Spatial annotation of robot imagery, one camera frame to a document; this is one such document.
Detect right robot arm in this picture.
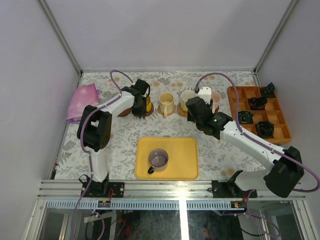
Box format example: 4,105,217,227
186,96,304,198

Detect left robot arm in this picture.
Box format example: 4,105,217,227
77,79,150,198

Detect brown wooden coaster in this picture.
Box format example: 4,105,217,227
145,104,154,117
118,108,132,117

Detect woven rattan coaster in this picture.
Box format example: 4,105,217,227
157,105,176,117
177,103,188,118

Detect orange compartment organizer tray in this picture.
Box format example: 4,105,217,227
226,85,293,145

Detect black bundle top compartment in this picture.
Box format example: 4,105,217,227
260,82,276,98

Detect pink ceramic mug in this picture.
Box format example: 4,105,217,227
211,90,221,113

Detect white mug green handle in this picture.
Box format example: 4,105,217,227
180,90,197,112

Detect woven rattan coaster front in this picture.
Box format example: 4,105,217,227
157,105,176,117

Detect black bundle lower compartment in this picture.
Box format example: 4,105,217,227
255,121,275,139

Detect cream ceramic mug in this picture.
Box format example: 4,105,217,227
158,92,175,116

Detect black bundle middle compartment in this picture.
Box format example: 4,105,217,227
248,96,268,111

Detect woven rattan coaster back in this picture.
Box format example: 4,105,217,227
177,103,188,118

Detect black bundle centre compartment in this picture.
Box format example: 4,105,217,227
237,110,254,124

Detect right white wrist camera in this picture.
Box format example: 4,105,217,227
197,86,212,104

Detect yellow plastic tray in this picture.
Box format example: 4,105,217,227
135,137,199,181

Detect aluminium front rail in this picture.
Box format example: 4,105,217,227
37,179,306,201

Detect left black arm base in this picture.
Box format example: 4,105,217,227
83,176,125,199

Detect purple ceramic mug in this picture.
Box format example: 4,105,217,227
147,148,169,175

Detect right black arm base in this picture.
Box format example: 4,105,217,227
207,170,261,202

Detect yellow glass mug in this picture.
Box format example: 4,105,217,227
146,95,152,112

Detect purple snowflake cloth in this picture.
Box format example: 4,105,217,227
66,83,100,123

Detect black bundle compartment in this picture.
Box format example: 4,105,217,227
237,110,254,124
260,82,276,98
255,121,275,139
248,96,268,111

